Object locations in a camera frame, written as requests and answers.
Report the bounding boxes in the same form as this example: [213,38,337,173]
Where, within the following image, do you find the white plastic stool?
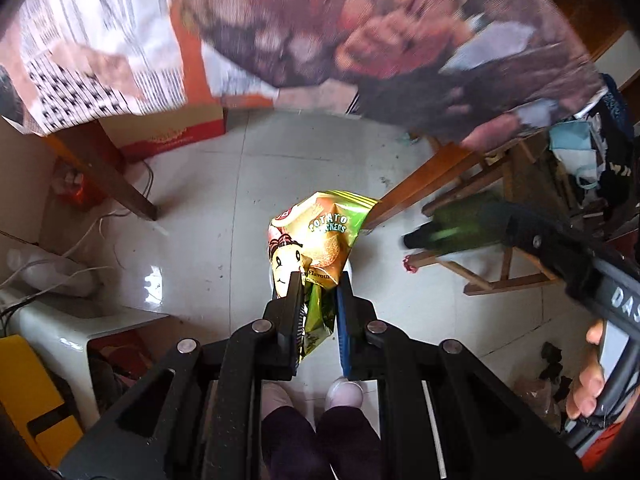
[7,300,171,431]

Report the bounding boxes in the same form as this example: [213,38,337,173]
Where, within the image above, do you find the yellow box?
[0,335,83,468]

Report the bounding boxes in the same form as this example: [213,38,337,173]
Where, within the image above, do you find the dark green bottle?
[402,195,516,261]

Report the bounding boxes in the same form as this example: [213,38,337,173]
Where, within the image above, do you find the brown plastic bag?
[515,377,563,433]

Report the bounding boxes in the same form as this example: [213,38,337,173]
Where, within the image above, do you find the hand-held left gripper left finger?
[60,270,308,480]

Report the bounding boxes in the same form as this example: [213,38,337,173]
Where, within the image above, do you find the person's left white shoe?
[261,381,297,413]

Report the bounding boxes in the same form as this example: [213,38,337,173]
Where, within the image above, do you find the light blue bag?
[549,119,597,188]

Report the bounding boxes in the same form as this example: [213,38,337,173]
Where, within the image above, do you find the green yellow chip bag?
[267,190,381,358]

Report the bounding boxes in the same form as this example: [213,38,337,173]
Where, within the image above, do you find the person's right leg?
[316,404,383,480]

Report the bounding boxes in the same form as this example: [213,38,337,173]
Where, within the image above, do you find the pile of dark clothes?
[547,74,638,231]

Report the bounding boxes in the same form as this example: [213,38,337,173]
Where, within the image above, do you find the printed tablecloth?
[0,0,606,146]

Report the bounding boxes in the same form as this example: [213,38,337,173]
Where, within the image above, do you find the person's right hand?
[565,320,609,422]

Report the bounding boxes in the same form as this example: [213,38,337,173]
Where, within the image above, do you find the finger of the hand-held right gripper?
[504,209,598,283]

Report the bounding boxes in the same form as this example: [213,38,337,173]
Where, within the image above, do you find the black scraps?
[537,341,566,386]

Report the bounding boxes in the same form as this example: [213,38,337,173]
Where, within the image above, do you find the person's right white shoe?
[325,377,364,408]

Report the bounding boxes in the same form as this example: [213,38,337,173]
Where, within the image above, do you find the brown wooden door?
[530,0,632,58]

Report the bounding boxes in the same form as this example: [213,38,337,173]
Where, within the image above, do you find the wooden stool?
[402,130,571,297]

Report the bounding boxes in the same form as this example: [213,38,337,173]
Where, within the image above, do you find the person's white shoe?
[325,377,364,408]
[261,381,297,413]

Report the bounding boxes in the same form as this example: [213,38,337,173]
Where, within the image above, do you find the white cable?
[0,207,128,311]

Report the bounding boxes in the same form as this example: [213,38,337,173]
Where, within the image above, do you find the white power strip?
[6,249,98,297]

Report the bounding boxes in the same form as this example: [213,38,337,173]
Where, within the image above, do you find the red orange cardboard box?
[117,102,228,163]

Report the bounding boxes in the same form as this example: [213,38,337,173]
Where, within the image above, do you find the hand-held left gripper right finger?
[336,270,586,480]

